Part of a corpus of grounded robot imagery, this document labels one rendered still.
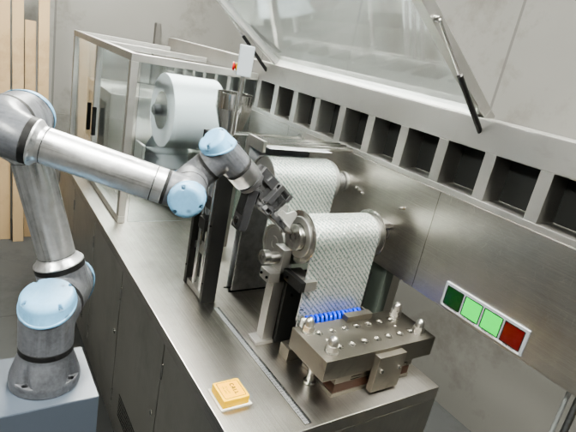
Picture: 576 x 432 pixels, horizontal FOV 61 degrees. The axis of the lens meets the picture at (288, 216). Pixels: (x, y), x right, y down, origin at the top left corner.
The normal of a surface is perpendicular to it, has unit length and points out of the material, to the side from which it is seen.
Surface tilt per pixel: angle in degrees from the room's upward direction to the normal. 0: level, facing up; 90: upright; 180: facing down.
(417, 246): 90
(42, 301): 8
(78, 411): 90
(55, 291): 8
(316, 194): 92
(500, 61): 90
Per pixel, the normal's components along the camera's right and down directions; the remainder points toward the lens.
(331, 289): 0.52, 0.36
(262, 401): 0.19, -0.93
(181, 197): 0.12, 0.34
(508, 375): -0.83, 0.02
